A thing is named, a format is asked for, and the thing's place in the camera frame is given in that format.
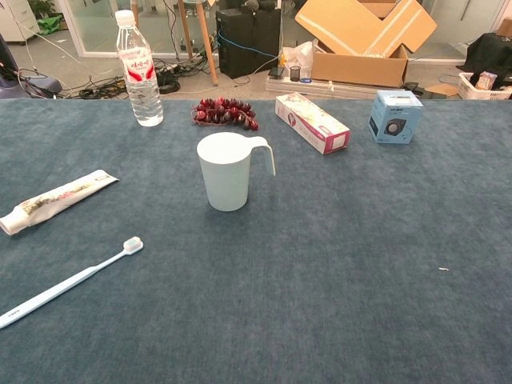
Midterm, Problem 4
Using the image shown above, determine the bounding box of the floral toothpaste tube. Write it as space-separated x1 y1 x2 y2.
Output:
0 169 120 236

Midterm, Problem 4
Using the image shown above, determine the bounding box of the light blue toothbrush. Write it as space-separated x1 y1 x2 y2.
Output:
0 236 144 330

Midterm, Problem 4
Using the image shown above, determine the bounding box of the pink floral long box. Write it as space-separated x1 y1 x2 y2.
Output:
274 92 351 156

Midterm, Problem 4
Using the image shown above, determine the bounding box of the bunch of red grapes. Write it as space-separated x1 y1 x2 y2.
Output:
190 97 260 131

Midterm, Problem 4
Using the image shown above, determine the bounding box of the blue felt table mat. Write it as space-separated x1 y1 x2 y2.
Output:
0 98 512 384

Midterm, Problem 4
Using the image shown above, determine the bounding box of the stack of aluminium rails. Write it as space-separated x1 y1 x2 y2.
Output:
266 74 409 100

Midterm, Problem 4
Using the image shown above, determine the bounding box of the white plastic bag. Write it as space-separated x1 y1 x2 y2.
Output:
279 40 315 80

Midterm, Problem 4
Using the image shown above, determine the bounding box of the black computer tower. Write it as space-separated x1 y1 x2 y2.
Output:
215 7 282 80

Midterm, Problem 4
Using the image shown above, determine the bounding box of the blue speaker box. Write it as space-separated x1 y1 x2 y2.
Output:
367 90 424 145

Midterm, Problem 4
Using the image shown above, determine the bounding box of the clear water bottle red label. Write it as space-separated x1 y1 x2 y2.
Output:
114 10 165 128

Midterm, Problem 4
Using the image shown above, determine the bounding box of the wooden table leg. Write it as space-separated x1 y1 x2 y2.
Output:
193 0 219 87
177 0 194 61

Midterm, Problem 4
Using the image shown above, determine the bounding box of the open cardboard box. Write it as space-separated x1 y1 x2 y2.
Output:
294 0 438 89

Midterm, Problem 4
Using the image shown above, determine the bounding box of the white plastic basket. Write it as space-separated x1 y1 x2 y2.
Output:
457 71 512 101

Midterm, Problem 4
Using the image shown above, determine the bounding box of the small printed carton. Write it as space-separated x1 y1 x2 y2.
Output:
474 70 499 91

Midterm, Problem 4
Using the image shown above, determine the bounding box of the green bag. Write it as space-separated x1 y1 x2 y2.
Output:
35 14 64 36

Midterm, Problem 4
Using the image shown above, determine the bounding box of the navy blue machine base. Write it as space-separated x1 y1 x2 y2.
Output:
0 34 63 100

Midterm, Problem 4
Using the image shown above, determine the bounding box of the black cloth cover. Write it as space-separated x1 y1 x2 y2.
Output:
466 32 512 87

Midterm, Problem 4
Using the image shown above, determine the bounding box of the white cabinet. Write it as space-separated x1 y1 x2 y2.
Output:
0 0 41 43

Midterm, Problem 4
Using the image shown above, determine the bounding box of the white mug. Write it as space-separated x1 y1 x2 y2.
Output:
196 132 277 212

